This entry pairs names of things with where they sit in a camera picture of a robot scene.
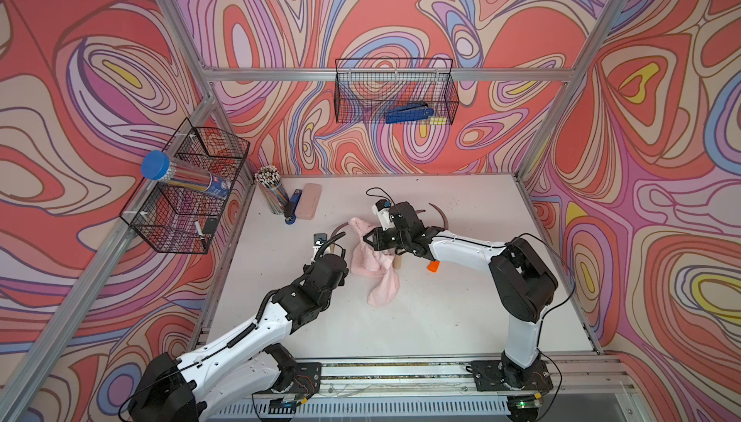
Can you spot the blue stapler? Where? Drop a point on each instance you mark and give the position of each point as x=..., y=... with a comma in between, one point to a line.
x=291, y=206

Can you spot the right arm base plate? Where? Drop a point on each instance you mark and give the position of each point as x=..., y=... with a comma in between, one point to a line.
x=504, y=375

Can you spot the aluminium rail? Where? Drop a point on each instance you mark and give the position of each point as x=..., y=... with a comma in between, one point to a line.
x=585, y=389

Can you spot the black wire basket back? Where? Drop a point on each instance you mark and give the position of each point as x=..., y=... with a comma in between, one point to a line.
x=367, y=87

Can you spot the blue tool in basket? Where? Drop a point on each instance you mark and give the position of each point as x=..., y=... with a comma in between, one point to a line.
x=412, y=112

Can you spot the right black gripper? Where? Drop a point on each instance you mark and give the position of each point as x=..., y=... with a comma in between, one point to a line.
x=377, y=242

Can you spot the clear tube blue cap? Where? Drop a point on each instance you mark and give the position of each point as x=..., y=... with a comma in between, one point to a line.
x=158, y=166

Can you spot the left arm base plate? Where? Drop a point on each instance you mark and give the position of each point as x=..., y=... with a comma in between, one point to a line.
x=295, y=378

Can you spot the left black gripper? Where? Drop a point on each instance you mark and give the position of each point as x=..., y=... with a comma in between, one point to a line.
x=342, y=279

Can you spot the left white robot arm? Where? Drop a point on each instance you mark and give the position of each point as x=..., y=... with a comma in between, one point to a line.
x=248, y=359

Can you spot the black wire basket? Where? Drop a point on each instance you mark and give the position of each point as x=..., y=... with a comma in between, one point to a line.
x=367, y=87
x=172, y=219

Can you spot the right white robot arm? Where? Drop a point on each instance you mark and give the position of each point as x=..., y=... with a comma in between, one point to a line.
x=524, y=283

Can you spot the pink case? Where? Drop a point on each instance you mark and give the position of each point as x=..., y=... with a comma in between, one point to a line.
x=308, y=202

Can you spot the cup of pencils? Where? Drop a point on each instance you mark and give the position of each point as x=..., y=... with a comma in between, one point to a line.
x=271, y=185

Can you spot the pink rag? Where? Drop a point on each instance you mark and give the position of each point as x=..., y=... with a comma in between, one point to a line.
x=374, y=265

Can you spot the black wire basket left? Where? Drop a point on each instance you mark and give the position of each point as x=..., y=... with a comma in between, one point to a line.
x=172, y=219

